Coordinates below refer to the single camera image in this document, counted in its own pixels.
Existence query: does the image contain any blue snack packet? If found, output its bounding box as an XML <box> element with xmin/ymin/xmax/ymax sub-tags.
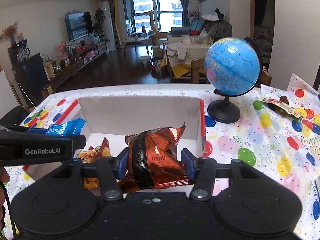
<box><xmin>27</xmin><ymin>118</ymin><xmax>86</xmax><ymax>135</ymax></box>

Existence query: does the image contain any person left hand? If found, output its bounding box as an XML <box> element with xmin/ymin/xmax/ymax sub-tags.
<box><xmin>0</xmin><ymin>168</ymin><xmax>10</xmax><ymax>230</ymax></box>

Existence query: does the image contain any long tv console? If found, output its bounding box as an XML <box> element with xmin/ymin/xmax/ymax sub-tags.
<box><xmin>41</xmin><ymin>41</ymin><xmax>107</xmax><ymax>99</ymax></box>

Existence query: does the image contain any wall television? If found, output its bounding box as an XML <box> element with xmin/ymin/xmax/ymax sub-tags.
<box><xmin>65</xmin><ymin>12</ymin><xmax>94</xmax><ymax>41</ymax></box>

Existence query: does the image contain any orange potato chip bag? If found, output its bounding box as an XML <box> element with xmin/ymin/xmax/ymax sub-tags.
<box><xmin>76</xmin><ymin>138</ymin><xmax>111</xmax><ymax>189</ymax></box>

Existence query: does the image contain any black chair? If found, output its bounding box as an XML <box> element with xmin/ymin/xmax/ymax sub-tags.
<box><xmin>0</xmin><ymin>106</ymin><xmax>30</xmax><ymax>126</ymax></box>

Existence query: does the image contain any copper Oreo bag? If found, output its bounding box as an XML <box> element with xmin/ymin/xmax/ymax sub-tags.
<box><xmin>118</xmin><ymin>125</ymin><xmax>191</xmax><ymax>193</ymax></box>

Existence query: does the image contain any dark snack wrapper far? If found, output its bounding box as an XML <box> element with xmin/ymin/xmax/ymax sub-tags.
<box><xmin>259</xmin><ymin>96</ymin><xmax>303</xmax><ymax>119</ymax></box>

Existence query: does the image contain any blue desk globe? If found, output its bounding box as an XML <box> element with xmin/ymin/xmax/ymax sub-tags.
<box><xmin>204</xmin><ymin>37</ymin><xmax>263</xmax><ymax>124</ymax></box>

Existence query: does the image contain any balloon pattern tablecloth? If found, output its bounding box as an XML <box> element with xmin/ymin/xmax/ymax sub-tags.
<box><xmin>0</xmin><ymin>73</ymin><xmax>320</xmax><ymax>240</ymax></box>

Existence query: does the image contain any red cardboard box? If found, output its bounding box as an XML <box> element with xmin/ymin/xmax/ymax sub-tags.
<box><xmin>66</xmin><ymin>96</ymin><xmax>206</xmax><ymax>161</ymax></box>

